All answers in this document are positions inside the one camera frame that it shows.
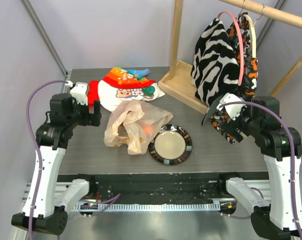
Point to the white slotted cable duct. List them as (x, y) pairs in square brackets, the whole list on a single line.
[(215, 206)]

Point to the translucent plastic bag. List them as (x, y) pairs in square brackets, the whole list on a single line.
[(127, 122)]

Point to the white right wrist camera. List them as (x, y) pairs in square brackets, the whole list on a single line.
[(231, 104)]

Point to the colourful rainbow cartoon shirt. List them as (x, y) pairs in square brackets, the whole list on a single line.
[(123, 85)]

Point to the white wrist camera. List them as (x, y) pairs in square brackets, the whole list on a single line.
[(231, 104), (79, 91)]

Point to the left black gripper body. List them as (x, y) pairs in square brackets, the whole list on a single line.
[(81, 114)]

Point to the fake orange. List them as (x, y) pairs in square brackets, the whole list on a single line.
[(150, 130)]

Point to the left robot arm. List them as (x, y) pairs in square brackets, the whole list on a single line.
[(42, 212)]

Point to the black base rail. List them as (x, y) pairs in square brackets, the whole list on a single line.
[(172, 188)]

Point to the black orange patterned garment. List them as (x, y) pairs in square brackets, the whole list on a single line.
[(240, 39)]

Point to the black white zebra garment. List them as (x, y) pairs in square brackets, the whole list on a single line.
[(215, 70)]

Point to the wooden clothes rack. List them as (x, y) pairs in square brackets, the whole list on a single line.
[(177, 82)]

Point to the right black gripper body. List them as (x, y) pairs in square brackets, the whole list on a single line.
[(227, 125)]

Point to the cream hanger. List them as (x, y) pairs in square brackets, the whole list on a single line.
[(253, 35)]

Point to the black rimmed beige plate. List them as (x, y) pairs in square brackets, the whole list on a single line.
[(171, 146)]

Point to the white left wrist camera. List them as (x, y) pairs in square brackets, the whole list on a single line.
[(79, 91)]

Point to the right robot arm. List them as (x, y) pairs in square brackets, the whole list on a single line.
[(281, 147)]

